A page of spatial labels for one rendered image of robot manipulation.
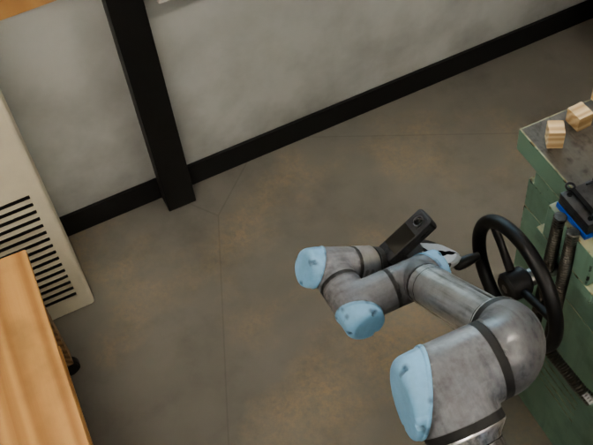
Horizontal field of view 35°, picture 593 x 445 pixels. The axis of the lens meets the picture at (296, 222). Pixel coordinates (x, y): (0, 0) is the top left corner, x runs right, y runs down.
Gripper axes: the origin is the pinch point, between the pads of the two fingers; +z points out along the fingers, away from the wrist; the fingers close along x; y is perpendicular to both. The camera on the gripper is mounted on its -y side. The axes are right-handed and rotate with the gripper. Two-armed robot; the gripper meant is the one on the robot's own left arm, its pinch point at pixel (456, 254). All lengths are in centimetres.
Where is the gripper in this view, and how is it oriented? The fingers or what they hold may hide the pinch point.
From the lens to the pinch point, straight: 190.9
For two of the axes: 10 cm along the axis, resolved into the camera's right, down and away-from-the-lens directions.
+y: -3.4, 7.6, 5.6
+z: 8.5, -0.1, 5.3
